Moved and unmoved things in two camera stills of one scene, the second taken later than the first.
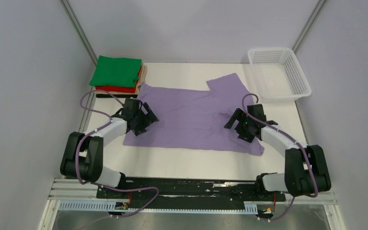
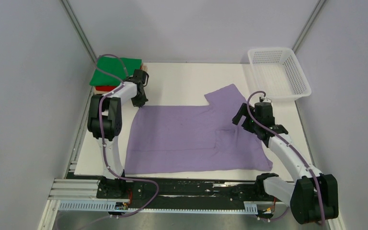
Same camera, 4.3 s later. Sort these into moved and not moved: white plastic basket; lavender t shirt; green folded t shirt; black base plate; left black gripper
Moved: lavender t shirt; left black gripper
Not moved: black base plate; green folded t shirt; white plastic basket
